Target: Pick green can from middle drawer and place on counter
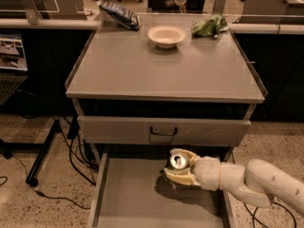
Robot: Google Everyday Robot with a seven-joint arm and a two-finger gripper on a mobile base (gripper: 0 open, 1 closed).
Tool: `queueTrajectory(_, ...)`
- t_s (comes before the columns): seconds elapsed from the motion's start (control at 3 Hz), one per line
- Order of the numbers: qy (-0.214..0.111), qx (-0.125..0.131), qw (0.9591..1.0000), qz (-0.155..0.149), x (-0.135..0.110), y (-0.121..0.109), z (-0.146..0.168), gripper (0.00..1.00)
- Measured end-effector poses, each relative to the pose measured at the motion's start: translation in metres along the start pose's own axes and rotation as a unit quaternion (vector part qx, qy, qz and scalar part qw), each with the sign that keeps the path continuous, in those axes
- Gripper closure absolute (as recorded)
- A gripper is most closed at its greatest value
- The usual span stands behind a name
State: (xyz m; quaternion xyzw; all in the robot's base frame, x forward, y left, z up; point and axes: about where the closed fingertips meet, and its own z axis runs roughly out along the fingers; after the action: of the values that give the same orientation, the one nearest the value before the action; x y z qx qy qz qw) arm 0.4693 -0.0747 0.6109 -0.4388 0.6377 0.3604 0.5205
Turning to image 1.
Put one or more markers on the grey cabinet counter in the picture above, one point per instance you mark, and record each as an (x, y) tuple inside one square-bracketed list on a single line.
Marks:
[(126, 65)]

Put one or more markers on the open middle drawer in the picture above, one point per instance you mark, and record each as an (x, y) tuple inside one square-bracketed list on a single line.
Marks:
[(132, 192)]

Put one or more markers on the black drawer handle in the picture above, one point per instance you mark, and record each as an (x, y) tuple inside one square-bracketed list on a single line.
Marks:
[(163, 133)]

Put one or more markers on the green crumpled bag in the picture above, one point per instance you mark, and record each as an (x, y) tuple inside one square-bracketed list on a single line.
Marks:
[(212, 26)]

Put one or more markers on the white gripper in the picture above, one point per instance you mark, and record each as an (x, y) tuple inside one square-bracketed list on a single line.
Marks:
[(207, 172)]

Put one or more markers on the blue chip bag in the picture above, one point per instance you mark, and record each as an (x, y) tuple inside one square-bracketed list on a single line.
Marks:
[(123, 16)]

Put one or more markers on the closed top drawer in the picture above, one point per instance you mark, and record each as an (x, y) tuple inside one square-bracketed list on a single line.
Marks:
[(196, 132)]

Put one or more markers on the black stand leg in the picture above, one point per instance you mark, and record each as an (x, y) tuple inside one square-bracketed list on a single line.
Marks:
[(31, 179)]

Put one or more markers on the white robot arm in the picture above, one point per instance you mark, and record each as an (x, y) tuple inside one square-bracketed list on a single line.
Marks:
[(257, 183)]

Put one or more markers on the laptop computer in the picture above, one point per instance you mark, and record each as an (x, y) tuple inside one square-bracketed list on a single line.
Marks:
[(13, 63)]

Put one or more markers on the green soda can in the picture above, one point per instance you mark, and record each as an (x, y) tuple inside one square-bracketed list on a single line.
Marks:
[(178, 164)]

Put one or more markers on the white paper bowl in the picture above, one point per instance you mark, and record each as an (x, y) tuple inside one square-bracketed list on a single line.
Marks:
[(166, 36)]

